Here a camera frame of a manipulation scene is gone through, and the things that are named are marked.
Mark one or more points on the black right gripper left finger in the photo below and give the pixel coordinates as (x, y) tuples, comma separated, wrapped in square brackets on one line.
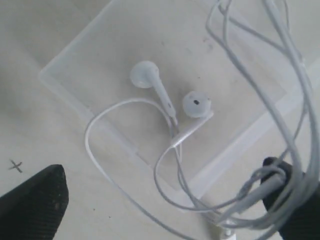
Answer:
[(34, 209)]

